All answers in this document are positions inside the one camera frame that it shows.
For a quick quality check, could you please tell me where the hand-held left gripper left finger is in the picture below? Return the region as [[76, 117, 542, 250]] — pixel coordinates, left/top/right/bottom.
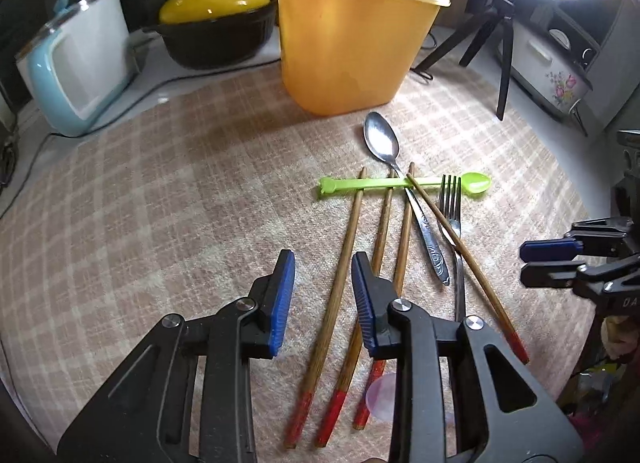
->
[[57, 249, 296, 463]]

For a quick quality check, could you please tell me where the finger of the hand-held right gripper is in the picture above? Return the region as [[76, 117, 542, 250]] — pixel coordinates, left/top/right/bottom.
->
[[519, 217, 633, 262], [520, 255, 633, 295]]

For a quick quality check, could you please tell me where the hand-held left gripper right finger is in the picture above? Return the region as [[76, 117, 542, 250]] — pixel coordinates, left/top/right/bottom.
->
[[351, 252, 586, 463]]

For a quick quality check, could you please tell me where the wooden chopstick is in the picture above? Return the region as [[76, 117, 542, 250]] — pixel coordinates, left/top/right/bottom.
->
[[352, 162, 417, 431], [284, 167, 368, 449], [406, 174, 530, 364], [315, 169, 396, 448]]

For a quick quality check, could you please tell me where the green plastic spoon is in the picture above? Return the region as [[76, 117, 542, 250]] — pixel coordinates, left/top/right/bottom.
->
[[318, 172, 492, 199]]

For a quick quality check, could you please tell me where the metal fork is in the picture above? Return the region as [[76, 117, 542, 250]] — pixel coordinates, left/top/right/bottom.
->
[[436, 174, 468, 324]]

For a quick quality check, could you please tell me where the metal spoon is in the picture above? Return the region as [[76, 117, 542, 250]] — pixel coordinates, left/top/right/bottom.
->
[[364, 112, 451, 288]]

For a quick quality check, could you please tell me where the yellow plastic container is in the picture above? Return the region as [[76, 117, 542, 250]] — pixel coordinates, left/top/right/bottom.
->
[[270, 0, 451, 117]]

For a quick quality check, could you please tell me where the beige checked tablecloth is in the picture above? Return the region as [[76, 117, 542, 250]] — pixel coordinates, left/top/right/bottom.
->
[[0, 50, 601, 463]]

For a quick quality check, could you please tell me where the white flowered rice cooker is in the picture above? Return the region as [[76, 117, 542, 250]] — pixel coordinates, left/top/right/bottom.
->
[[497, 18, 593, 121]]

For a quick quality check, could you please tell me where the black tripod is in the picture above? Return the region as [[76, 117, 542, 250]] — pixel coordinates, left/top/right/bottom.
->
[[412, 0, 521, 121]]

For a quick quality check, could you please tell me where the black cooking pot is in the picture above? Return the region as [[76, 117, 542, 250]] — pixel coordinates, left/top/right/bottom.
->
[[145, 0, 278, 70]]

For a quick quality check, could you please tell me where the yellow pot lid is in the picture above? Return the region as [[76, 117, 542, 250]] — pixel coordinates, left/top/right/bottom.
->
[[159, 0, 273, 24]]

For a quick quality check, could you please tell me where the white and blue kettle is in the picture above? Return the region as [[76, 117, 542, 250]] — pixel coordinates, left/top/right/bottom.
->
[[15, 0, 143, 138]]

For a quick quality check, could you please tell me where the black ring light cable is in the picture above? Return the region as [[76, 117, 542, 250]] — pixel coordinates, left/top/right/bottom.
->
[[412, 33, 438, 85]]

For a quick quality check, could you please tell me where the black kettle cable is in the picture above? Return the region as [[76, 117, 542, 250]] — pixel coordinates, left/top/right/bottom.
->
[[0, 56, 281, 219]]

